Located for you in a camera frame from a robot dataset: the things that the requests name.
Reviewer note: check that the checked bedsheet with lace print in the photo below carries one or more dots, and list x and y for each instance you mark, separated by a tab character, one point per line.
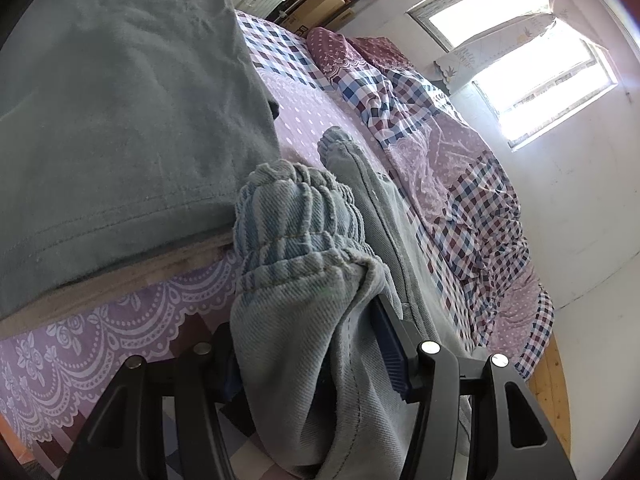
100	340

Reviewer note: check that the cardboard box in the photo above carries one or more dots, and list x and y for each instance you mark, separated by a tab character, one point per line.
320	0

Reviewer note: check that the light denim pants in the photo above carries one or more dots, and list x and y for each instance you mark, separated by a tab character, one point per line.
290	320

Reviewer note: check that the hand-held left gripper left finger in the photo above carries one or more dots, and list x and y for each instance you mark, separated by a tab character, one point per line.
227	380

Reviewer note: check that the white lace curtain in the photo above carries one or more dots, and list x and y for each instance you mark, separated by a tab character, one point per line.
465	62

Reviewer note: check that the checked and dotted quilt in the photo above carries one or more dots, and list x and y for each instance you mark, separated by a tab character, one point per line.
450	195

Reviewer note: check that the window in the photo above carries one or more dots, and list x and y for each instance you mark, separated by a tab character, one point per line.
540	80

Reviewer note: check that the grey-green shirt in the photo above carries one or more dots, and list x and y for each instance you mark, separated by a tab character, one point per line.
125	110

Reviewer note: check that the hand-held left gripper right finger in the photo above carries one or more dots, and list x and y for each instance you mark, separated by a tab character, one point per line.
390	355

